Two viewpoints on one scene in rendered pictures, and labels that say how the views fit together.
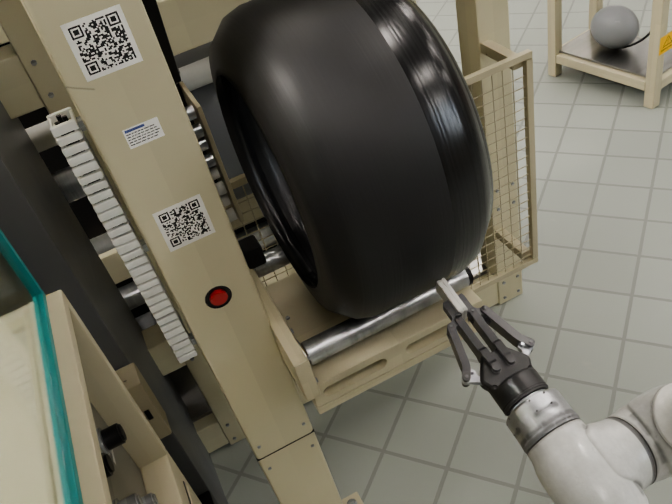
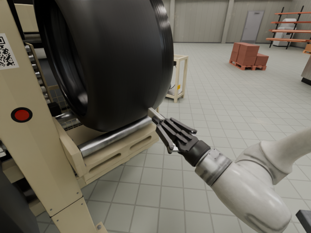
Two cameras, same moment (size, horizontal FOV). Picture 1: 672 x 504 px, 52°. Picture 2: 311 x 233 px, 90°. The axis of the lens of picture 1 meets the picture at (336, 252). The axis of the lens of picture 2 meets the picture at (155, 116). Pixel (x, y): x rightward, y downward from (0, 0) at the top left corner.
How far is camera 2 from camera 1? 0.65 m
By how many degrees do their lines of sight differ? 25
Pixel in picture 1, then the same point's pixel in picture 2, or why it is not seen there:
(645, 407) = (258, 152)
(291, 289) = (75, 132)
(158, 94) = not seen: outside the picture
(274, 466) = (60, 218)
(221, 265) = (24, 93)
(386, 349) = (121, 148)
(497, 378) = (186, 147)
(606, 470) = (263, 185)
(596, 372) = (176, 166)
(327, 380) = (91, 164)
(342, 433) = (95, 198)
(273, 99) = not seen: outside the picture
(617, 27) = not seen: hidden behind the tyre
